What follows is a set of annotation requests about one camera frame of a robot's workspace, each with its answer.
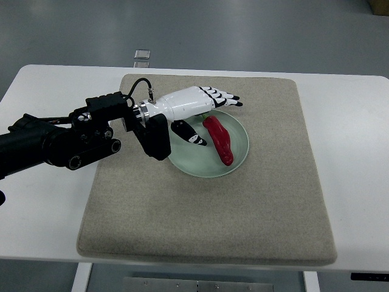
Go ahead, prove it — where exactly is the cardboard box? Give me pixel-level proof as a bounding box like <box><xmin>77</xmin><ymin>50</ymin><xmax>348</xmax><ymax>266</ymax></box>
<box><xmin>368</xmin><ymin>0</ymin><xmax>389</xmax><ymax>16</ymax></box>

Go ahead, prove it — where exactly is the metal base plate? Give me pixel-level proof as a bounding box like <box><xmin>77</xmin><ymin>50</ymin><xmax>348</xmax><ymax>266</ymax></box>
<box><xmin>122</xmin><ymin>277</ymin><xmax>274</xmax><ymax>292</ymax></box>

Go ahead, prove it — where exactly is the lower floor outlet plate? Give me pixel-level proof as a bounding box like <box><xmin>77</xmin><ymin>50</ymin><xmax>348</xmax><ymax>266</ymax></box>
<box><xmin>133</xmin><ymin>61</ymin><xmax>150</xmax><ymax>68</ymax></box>

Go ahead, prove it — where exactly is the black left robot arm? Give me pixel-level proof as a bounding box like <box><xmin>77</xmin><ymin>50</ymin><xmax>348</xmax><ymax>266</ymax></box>
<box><xmin>1</xmin><ymin>86</ymin><xmax>171</xmax><ymax>179</ymax></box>

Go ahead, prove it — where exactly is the red pepper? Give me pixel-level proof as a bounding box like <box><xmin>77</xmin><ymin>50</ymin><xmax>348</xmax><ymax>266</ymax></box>
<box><xmin>202</xmin><ymin>114</ymin><xmax>234</xmax><ymax>166</ymax></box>

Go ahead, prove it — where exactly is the black table control panel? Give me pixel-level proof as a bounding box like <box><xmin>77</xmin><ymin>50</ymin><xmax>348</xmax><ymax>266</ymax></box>
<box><xmin>350</xmin><ymin>273</ymin><xmax>389</xmax><ymax>282</ymax></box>

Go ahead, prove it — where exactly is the right white table leg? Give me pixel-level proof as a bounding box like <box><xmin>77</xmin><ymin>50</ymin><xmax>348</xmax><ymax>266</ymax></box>
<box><xmin>303</xmin><ymin>271</ymin><xmax>320</xmax><ymax>292</ymax></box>

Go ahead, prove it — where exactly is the light green plate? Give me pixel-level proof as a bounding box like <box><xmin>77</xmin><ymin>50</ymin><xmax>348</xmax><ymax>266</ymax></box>
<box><xmin>168</xmin><ymin>110</ymin><xmax>249</xmax><ymax>178</ymax></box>

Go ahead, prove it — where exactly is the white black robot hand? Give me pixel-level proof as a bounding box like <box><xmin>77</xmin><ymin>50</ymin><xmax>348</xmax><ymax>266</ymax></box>
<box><xmin>137</xmin><ymin>86</ymin><xmax>243</xmax><ymax>146</ymax></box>

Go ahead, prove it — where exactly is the left white table leg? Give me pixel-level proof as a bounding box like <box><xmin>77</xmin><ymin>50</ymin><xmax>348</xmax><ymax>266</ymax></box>
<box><xmin>71</xmin><ymin>263</ymin><xmax>92</xmax><ymax>292</ymax></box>

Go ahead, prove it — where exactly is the beige felt mat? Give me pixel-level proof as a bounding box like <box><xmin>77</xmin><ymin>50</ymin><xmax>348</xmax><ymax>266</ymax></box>
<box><xmin>77</xmin><ymin>74</ymin><xmax>337</xmax><ymax>266</ymax></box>

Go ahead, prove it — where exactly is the white table leg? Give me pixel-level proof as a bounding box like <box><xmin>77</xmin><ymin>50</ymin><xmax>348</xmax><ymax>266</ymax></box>
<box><xmin>303</xmin><ymin>271</ymin><xmax>320</xmax><ymax>292</ymax></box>
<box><xmin>71</xmin><ymin>263</ymin><xmax>92</xmax><ymax>292</ymax></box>

